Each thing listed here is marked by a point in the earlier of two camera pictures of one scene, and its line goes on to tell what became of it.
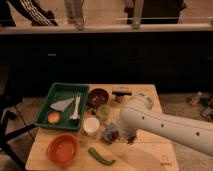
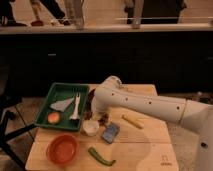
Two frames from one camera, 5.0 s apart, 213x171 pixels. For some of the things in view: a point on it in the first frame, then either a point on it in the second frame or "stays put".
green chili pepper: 93,152 stays put
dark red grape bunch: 131,139 → 103,120
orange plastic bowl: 63,149 stays put
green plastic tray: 58,93 stays put
